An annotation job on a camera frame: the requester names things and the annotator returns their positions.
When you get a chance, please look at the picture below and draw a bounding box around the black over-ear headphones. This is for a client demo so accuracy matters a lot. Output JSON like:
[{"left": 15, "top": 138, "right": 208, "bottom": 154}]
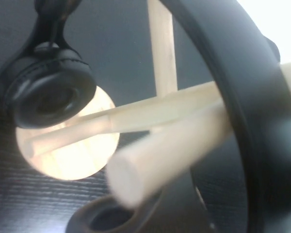
[{"left": 0, "top": 0, "right": 291, "bottom": 233}]

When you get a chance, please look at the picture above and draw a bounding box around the light wooden headphone stand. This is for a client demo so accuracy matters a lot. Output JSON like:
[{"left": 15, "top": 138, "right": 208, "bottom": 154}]
[{"left": 16, "top": 0, "right": 291, "bottom": 209}]

